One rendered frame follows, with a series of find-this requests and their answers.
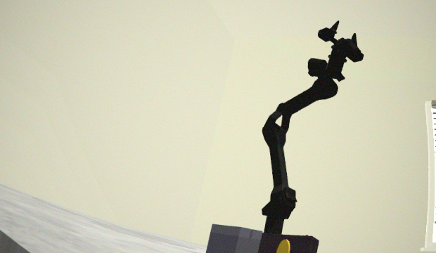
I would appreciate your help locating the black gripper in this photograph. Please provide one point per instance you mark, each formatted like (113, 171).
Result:
(327, 34)

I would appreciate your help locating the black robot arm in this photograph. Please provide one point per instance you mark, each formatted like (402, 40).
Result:
(283, 199)

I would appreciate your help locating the gold coin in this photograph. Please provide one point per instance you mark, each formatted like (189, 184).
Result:
(284, 247)

